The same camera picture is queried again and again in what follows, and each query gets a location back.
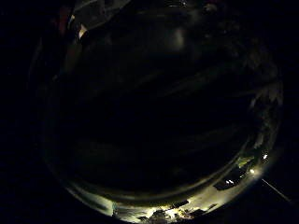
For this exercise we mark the dark window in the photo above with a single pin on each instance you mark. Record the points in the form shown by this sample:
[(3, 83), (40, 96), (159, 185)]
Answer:
[(232, 179)]

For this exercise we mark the ceiling lamp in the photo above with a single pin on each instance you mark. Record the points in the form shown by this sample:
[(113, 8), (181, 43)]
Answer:
[(252, 171), (265, 156)]

